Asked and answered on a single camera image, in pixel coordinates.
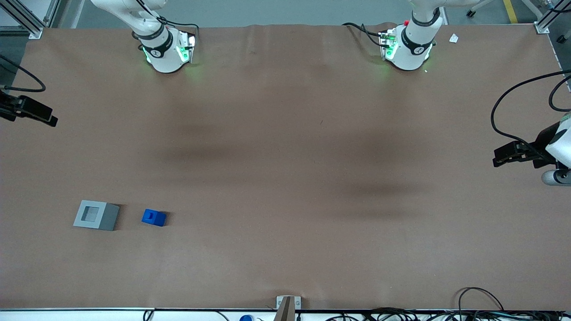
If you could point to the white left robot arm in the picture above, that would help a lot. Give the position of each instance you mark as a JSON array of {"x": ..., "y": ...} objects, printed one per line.
[{"x": 412, "y": 53}]

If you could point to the blue plastic insert part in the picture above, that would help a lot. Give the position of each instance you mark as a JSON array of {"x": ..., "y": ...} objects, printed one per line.
[{"x": 159, "y": 219}]

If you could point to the white table edge rail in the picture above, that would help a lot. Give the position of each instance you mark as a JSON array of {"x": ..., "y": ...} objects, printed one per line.
[{"x": 67, "y": 315}]

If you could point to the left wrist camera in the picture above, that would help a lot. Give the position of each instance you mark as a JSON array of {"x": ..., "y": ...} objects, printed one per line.
[{"x": 553, "y": 177}]

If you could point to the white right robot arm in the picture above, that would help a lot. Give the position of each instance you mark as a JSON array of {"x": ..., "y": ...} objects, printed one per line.
[{"x": 163, "y": 58}]

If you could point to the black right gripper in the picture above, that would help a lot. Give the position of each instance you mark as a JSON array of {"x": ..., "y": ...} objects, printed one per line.
[{"x": 6, "y": 108}]

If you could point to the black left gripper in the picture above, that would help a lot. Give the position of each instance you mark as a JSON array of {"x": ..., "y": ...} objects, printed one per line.
[{"x": 538, "y": 151}]

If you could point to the small white paper scrap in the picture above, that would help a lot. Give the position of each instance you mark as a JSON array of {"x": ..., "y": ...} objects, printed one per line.
[{"x": 453, "y": 38}]

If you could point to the white wheeled stand leg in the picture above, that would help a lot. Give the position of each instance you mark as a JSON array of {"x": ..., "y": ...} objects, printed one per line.
[{"x": 469, "y": 13}]

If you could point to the brown paper table cover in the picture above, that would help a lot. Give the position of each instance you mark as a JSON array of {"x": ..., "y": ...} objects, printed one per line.
[{"x": 285, "y": 178}]

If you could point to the gray square base block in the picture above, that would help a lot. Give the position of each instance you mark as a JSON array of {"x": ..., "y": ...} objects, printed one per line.
[{"x": 109, "y": 218}]

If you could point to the black caster wheel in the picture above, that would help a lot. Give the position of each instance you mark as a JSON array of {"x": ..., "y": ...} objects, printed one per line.
[{"x": 562, "y": 39}]

